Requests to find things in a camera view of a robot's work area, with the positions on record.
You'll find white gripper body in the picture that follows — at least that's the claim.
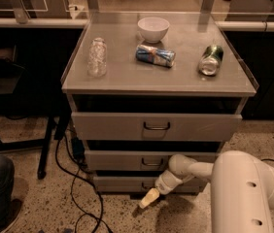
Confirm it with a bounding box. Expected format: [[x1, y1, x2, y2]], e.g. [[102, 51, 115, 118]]
[[154, 170, 193, 195]]

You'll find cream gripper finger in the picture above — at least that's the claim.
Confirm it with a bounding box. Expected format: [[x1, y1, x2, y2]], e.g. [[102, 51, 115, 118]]
[[139, 188, 160, 209]]

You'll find grey drawer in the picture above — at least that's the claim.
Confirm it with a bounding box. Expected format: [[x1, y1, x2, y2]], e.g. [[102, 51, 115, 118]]
[[84, 149, 223, 173], [72, 112, 242, 142], [93, 176, 206, 193]]

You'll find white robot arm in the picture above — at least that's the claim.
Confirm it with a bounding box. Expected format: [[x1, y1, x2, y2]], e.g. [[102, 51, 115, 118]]
[[139, 150, 274, 233]]

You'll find grey drawer cabinet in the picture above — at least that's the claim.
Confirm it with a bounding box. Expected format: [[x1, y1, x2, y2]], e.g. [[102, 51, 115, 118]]
[[60, 11, 259, 202]]

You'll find black power adapter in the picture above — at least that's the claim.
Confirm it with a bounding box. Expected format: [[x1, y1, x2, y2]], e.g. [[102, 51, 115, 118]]
[[71, 138, 85, 161]]

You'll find blue crushed can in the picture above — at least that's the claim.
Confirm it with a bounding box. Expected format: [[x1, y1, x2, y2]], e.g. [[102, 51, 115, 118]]
[[135, 45, 176, 68]]

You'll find green soda can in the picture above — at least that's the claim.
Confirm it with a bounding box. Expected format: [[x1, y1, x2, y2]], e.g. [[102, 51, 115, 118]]
[[198, 45, 223, 77]]

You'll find brown shoe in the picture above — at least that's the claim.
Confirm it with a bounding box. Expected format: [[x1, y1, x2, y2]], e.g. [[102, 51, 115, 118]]
[[0, 199, 23, 233]]

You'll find clear plastic bottle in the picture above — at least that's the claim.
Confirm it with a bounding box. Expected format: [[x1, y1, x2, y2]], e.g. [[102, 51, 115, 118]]
[[87, 38, 107, 78]]

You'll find white bowl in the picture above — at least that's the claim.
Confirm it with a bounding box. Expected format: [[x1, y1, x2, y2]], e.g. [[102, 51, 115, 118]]
[[137, 17, 170, 43]]

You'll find black floor cable left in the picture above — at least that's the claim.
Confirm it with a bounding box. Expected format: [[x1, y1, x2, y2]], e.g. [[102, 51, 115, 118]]
[[54, 126, 114, 233]]

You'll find black table frame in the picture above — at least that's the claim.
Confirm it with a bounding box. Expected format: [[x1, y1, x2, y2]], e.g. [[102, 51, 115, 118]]
[[0, 46, 67, 180]]

